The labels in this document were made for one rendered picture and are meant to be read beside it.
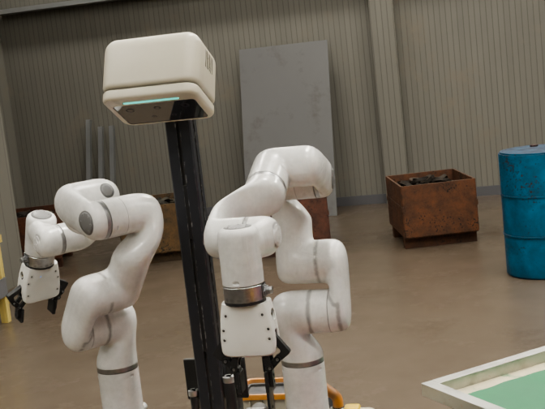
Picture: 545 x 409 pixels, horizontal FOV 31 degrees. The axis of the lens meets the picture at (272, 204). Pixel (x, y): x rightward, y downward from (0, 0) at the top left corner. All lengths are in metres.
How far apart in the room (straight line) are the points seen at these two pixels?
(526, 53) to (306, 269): 10.52
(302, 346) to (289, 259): 0.19
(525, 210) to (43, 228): 6.01
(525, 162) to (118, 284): 6.08
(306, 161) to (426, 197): 7.64
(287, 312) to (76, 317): 0.46
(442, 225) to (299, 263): 7.57
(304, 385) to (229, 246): 0.55
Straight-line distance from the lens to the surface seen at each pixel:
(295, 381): 2.17
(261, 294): 1.74
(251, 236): 1.71
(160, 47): 2.02
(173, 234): 10.27
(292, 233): 2.14
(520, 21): 12.53
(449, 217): 9.67
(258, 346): 1.76
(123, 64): 2.04
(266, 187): 1.90
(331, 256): 2.11
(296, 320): 2.12
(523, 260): 8.16
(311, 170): 1.97
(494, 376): 3.03
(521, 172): 8.01
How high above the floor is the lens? 1.95
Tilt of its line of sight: 8 degrees down
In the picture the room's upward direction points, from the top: 6 degrees counter-clockwise
